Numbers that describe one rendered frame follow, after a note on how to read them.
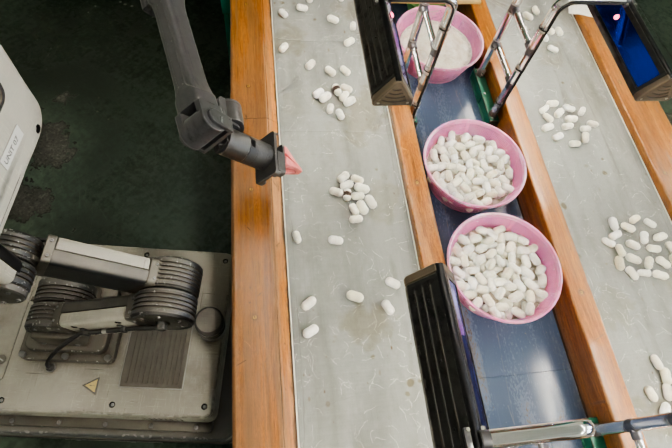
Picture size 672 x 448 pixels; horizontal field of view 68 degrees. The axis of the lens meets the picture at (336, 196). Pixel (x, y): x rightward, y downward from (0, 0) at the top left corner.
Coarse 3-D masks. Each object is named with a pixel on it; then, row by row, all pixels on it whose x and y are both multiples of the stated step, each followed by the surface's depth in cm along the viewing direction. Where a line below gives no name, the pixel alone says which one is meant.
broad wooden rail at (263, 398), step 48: (240, 0) 146; (240, 48) 137; (240, 96) 129; (240, 192) 115; (240, 240) 109; (240, 288) 104; (240, 336) 99; (288, 336) 102; (240, 384) 95; (288, 384) 97; (240, 432) 91; (288, 432) 92
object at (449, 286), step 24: (432, 264) 74; (408, 288) 77; (432, 288) 73; (456, 288) 77; (432, 312) 72; (456, 312) 72; (432, 336) 71; (456, 336) 68; (432, 360) 70; (456, 360) 67; (432, 384) 69; (456, 384) 66; (432, 408) 68; (456, 408) 65; (480, 408) 67; (432, 432) 67; (456, 432) 64
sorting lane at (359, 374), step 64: (320, 0) 153; (320, 64) 140; (320, 128) 129; (384, 128) 132; (320, 192) 120; (384, 192) 122; (320, 256) 112; (384, 256) 113; (320, 320) 105; (384, 320) 106; (320, 384) 99; (384, 384) 100
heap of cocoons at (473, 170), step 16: (448, 144) 130; (464, 144) 133; (480, 144) 134; (432, 160) 130; (448, 160) 128; (464, 160) 130; (480, 160) 130; (496, 160) 130; (448, 176) 126; (464, 176) 126; (480, 176) 128; (496, 176) 130; (512, 176) 128; (448, 192) 125; (464, 192) 125; (480, 192) 124; (496, 192) 125
